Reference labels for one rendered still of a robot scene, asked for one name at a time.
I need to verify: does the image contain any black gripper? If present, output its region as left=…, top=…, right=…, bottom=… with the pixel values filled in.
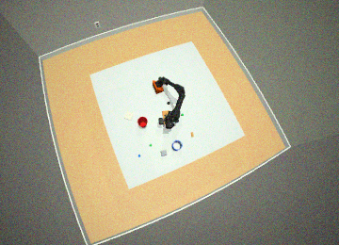
left=158, top=118, right=167, bottom=124

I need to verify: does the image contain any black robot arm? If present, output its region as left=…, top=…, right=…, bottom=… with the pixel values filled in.
left=154, top=76, right=186, bottom=129

